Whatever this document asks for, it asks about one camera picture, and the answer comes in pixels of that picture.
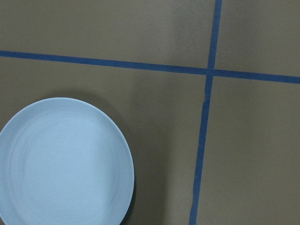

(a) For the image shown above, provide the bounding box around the blue plate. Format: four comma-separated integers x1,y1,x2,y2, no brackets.
0,97,135,225

